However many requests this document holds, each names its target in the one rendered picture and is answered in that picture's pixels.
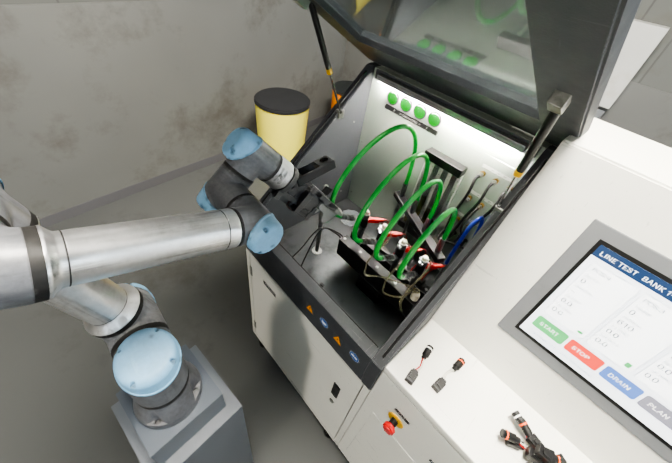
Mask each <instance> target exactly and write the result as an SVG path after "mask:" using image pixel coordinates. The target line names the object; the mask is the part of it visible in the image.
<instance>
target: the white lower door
mask: <svg viewBox="0 0 672 463"><path fill-rule="evenodd" d="M250 262H251V265H250V274H251V276H252V288H253V301H254V315H255V320H254V326H255V328H256V333H257V334H258V336H259V337H260V339H261V340H262V341H263V343H264V344H265V345H266V347H267V348H268V349H269V351H270V352H271V354H272V355H273V356H274V358H275V359H276V360H277V362H278V363H279V364H280V366H281V367H282V368H283V370H284V371H285V373H286V374H287V375H288V377H289V378H290V379H291V381H292V382H293V383H294V385H295V386H296V388H297V389H298V390H299V392H300V393H301V394H302V396H303V397H304V398H305V400H306V401H307V402H308V404H309V405H310V407H311V408H312V409H313V411H314V412H315V413H316V415H317V416H318V417H319V419H320V420H321V422H322V423H323V424H324V426H325V427H326V428H327V430H328V431H329V432H330V434H331V435H332V436H333V438H335V437H336V435H337V434H338V432H339V430H340V428H341V426H342V424H343V422H344V421H345V419H346V417H347V415H348V413H349V411H350V409H351V408H352V406H353V404H354V402H355V400H356V398H357V397H358V395H359V393H360V391H361V389H362V387H363V385H364V384H363V383H362V382H361V380H360V379H359V378H358V377H357V376H356V374H355V373H354V372H353V371H352V370H351V369H350V367H349V366H348V365H347V364H346V363H345V362H344V360H343V359H342V358H341V357H340V356H339V355H338V354H337V352H336V351H335V350H334V349H333V348H332V347H331V345H330V344H329V343H328V342H327V341H326V340H325V338H324V337H323V336H322V335H321V334H320V333H319V332H318V330H317V329H316V328H315V327H314V326H313V325H312V323H311V322H310V321H309V320H308V319H307V318H306V316H305V315H304V314H303V313H302V312H301V311H300V310H299V308H298V307H297V306H296V305H295V304H294V303H293V301H292V300H291V299H290V298H289V297H288V296H287V294H286V293H285V292H284V291H283V290H282V289H281V287H280V286H279V285H278V284H277V283H276V282H275V281H274V279H273V278H272V277H271V276H270V275H269V274H268V272H267V271H266V270H265V269H264V268H263V267H262V265H261V264H260V263H259V262H258V261H257V260H256V259H255V257H254V256H253V255H252V254H251V253H250Z"/></svg>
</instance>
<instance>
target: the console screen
mask: <svg viewBox="0 0 672 463"><path fill-rule="evenodd" d="M498 326H499V327H501V328H502V329H503V330H504V331H505V332H507V333H508V334H509V335H510V336H512V337H513V338H514V339H515V340H517V341H518V342H519V343H520V344H522V345H523V346H524V347H525V348H527V349H528V350H529V351H530V352H532V353H533V354H534V355H535V356H537V357H538V358H539V359H540V360H541V361H543V362H544V363H545V364H546V365H548V366H549V367H550V368H551V369H553V370H554V371H555V372H556V373H558V374H559V375H560V376H561V377H563V378H564V379H565V380H566V381H568V382H569V383H570V384H571V385H573V386H574V387H575V388H576V389H577V390H579V391H580V392H581V393H582V394H584V395H585V396H586V397H587V398H589V399H590V400H591V401H592V402H594V403H595V404H596V405H597V406H599V407H600V408H601V409H602V410H604V411H605V412H606V413H607V414H609V415H610V416H611V417H612V418H613V419H615V420H616V421H617V422H618V423H620V424H621V425H622V426H623V427H625V428H626V429H627V430H628V431H630V432H631V433H632V434H633V435H635V436H636V437H637V438H638V439H640V440H641V441H642V442H643V443H645V444H646V445H647V446H648V447H649V448H651V449H652V450H653V451H654V452H656V453H657V454H658V455H659V456H661V457H662V458H663V459H664V460H666V461H667V462H668V463H672V259H670V258H668V257H666V256H665V255H663V254H661V253H659V252H657V251H655V250H654V249H652V248H650V247H648V246H646V245H644V244H642V243H641V242H639V241H637V240H635V239H633V238H631V237H630V236H628V235H626V234H624V233H622V232H620V231H618V230H617V229H615V228H613V227H611V226H609V225H607V224H606V223H604V222H602V221H600V220H598V219H594V220H593V221H592V222H591V224H590V225H589V226H588V227H587V228H586V229H585V230H584V231H583V232H582V233H581V234H580V235H579V237H578V238H577V239H576V240H575V241H574V242H573V243H572V244H571V245H570V246H569V247H568V248H567V249H566V251H565V252H564V253H563V254H562V255H561V256H560V257H559V258H558V259H557V260H556V261H555V262H554V264H553V265H552V266H551V267H550V268H549V269H548V270H547V271H546V272H545V273H544V274H543V275H542V276H541V278H540V279H539V280H538V281H537V282H536V283H535V284H534V285H533V286H532V287H531V288H530V289H529V291H528V292H527V293H526V294H525V295H524V296H523V297H522V298H521V299H520V300H519V301H518V302H517V303H516V305H515V306H514V307H513V308H512V309H511V310H510V311H509V312H508V313H507V314H506V315H505V316H504V318H503V319H502V320H501V321H500V322H499V323H498Z"/></svg>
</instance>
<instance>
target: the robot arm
mask: <svg viewBox="0 0 672 463"><path fill-rule="evenodd" d="M222 152H223V154H224V155H225V156H226V159H225V161H224V162H223V163H222V165H221V166H220V167H219V168H218V170H217V171H216V172H215V173H214V174H213V176H212V177H211V178H210V179H209V181H208V182H206V183H205V184H204V186H203V188H202V190H201V191H200V192H199V194H198V195H197V198H196V200H197V203H198V205H199V206H200V207H201V208H202V209H204V210H205V211H203V212H195V213H188V214H180V215H172V216H165V217H157V218H149V219H142V220H134V221H127V222H119V223H111V224H104V225H96V226H88V227H81V228H73V229H66V230H58V231H50V230H47V229H45V228H43V227H41V226H40V221H39V219H38V217H37V216H36V215H35V214H34V213H32V212H31V211H29V210H28V209H27V208H26V207H24V206H23V205H21V204H20V203H19V202H17V201H16V200H15V199H13V198H12V197H10V196H9V195H8V194H7V193H6V192H5V191H4V184H3V182H2V180H1V179H0V310H4V309H11V308H16V307H22V306H27V305H31V304H35V303H38V302H44V303H46V304H48V305H51V306H53V307H55V308H57V309H59V310H61V311H63V312H65V313H68V314H70V315H72V316H74V317H76V318H78V319H80V320H82V321H83V325H84V328H85V330H86V331H87V332H88V333H90V334H91V335H94V336H96V337H98V338H100V339H103V340H104V341H105V342H106V343H107V346H108V348H109V351H110V353H111V356H112V359H113V372H114V377H115V379H116V382H117V383H118V385H119V386H120V387H121V388H122V389H123V390H124V391H125V392H127V393H128V394H129V395H130V396H131V397H132V398H133V410H134V413H135V416H136V418H137V419H138V420H139V421H140V422H141V423H142V424H143V425H144V426H146V427H148V428H150V429H155V430H162V429H167V428H170V427H173V426H175V425H177V424H179V423H180V422H182V421H183V420H184V419H186V418H187V417H188V416H189V415H190V414H191V413H192V411H193V410H194V409H195V407H196V406H197V404H198V402H199V400H200V397H201V394H202V378H201V375H200V373H199V371H198V369H197V368H196V367H195V366H194V365H193V364H192V363H190V362H188V361H186V360H185V359H184V357H183V355H182V352H181V348H180V345H179V343H178V341H177V340H176V339H175V337H174V336H173V335H172V333H171V331H170V329H169V327H168V325H167V323H166V322H165V320H164V318H163V316H162V314H161V312H160V310H159V308H158V306H157V304H156V301H155V298H154V296H153V295H152V293H151V292H150V291H149V290H148V289H147V288H146V287H145V286H143V285H141V284H137V283H131V284H128V283H122V284H116V283H114V282H113V281H111V280H110V279H108V277H113V276H117V275H121V274H125V273H129V272H134V271H138V270H142V269H146V268H151V267H155V266H159V265H163V264H167V263H172V262H176V261H180V260H184V259H189V258H193V257H197V256H201V255H205V254H210V253H214V252H218V251H222V250H227V249H231V248H235V247H240V246H244V245H247V247H248V248H249V249H251V250H252V251H253V252H254V253H258V254H263V253H267V252H269V251H270V250H272V249H273V248H275V247H276V246H277V245H278V243H279V242H280V241H281V238H282V236H283V227H282V225H281V224H280V223H279V222H278V220H277V219H276V218H275V216H274V214H273V213H270V212H269V211H268V210H267V208H266V207H265V206H264V205H263V204H262V203H261V202H260V201H259V200H258V199H257V198H256V197H255V196H254V195H253V194H252V193H251V192H250V190H249V189H248V188H249V187H250V186H251V185H252V184H253V182H254V180H255V179H256V178H258V179H259V180H261V181H263V182H264V183H265V184H267V185H268V186H270V187H271V189H270V190H269V192H270V193H271V194H272V195H273V197H274V198H276V199H277V200H281V201H282V202H284V203H285V204H286V206H287V205H288V206H287V207H288V208H289V207H290V208H289V209H290V210H291V209H292V210H291V211H293V212H295V213H296V214H298V215H299V216H301V217H302V218H304V219H305V220H308V219H309V218H310V217H311V216H312V215H313V214H314V213H317V212H318V211H321V212H322V216H321V219H320V221H321V222H322V223H326V222H328V221H329V220H330V219H332V218H333V217H334V216H335V215H339V216H341V217H342V216H343V214H342V210H341V209H340V208H339V207H337V206H336V205H335V204H334V203H332V202H331V201H330V199H328V198H327V197H326V196H325V194H324V193H323V192H321V191H320V190H319V189H318V188H317V187H316V186H314V185H313V184H312V182H311V181H312V180H314V179H316V178H318V177H320V176H322V175H324V174H326V173H328V172H330V171H332V170H333V169H335V168H336V163H335V160H333V159H332V158H330V157H328V156H326V155H325V156H323V157H321V158H319V159H317V160H315V161H313V162H311V163H309V164H307V165H305V166H303V167H301V168H299V169H297V168H295V167H294V166H293V164H292V163H291V162H289V161H288V160H287V159H286V158H284V157H283V156H282V155H281V154H279V153H278V152H277V151H276V150H274V149H273V148H272V147H271V146H270V145H268V144H267V143H266V142H265V141H264V140H263V139H262V138H261V137H260V136H258V135H256V134H255V133H254V132H252V131H251V130H249V129H248V128H245V127H239V128H237V129H235V130H234V131H232V132H231V133H230V134H229V135H228V137H227V138H226V141H225V142H224V144H223V147H222ZM326 206H327V207H328V208H327V207H326Z"/></svg>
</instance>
